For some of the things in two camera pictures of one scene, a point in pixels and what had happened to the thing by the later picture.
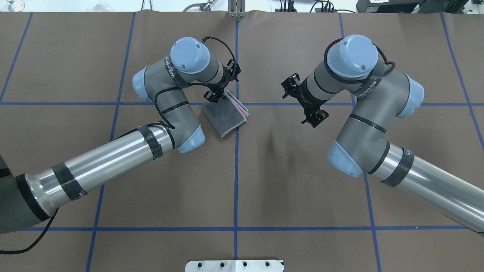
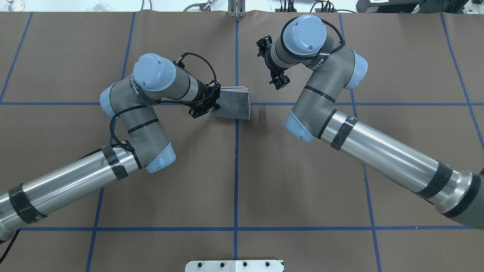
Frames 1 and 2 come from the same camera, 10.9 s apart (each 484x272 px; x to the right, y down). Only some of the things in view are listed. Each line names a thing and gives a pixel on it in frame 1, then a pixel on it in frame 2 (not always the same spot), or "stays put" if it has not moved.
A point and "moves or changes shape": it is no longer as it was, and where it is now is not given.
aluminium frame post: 236,9 stays put
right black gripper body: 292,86 -> 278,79
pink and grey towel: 226,115 moves or changes shape
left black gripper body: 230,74 -> 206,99
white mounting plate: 235,266 stays put
